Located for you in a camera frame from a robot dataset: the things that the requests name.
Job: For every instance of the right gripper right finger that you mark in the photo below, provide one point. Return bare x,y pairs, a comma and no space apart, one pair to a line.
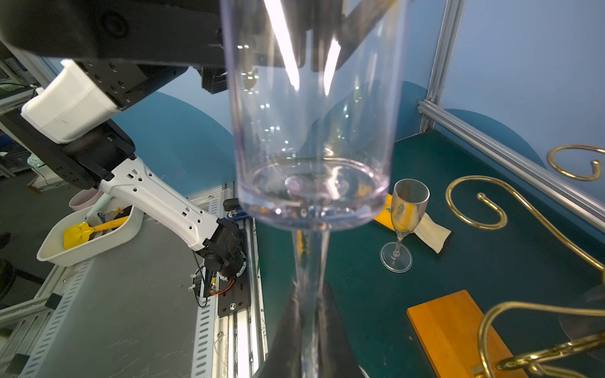
336,355

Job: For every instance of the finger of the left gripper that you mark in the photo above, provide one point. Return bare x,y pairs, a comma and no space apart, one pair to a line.
297,17
350,30

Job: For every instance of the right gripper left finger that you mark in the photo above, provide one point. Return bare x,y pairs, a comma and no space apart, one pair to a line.
284,358

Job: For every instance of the clear glass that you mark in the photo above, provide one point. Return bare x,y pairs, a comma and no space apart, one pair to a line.
409,201
313,145

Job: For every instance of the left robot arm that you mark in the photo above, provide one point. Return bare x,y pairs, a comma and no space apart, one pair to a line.
115,54

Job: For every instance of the orange wooden rack base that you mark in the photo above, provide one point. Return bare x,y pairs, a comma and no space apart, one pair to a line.
447,329

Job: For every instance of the yellow work glove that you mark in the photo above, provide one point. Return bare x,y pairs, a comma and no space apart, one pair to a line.
429,232

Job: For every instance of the yellow toy shovel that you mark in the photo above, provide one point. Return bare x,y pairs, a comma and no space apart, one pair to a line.
77,235

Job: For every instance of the white plastic bin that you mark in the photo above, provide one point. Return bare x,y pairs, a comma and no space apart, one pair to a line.
52,249

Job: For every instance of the pink bowl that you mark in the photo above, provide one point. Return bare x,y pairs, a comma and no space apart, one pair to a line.
84,199

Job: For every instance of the back horizontal aluminium bar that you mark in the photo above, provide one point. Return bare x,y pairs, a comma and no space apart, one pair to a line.
576,201

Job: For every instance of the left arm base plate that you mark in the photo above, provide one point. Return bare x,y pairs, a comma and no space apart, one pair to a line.
237,298

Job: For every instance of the left aluminium post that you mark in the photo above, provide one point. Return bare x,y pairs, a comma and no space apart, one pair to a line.
453,16

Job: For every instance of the gold wire glass rack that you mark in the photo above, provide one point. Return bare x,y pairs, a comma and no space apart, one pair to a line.
499,251

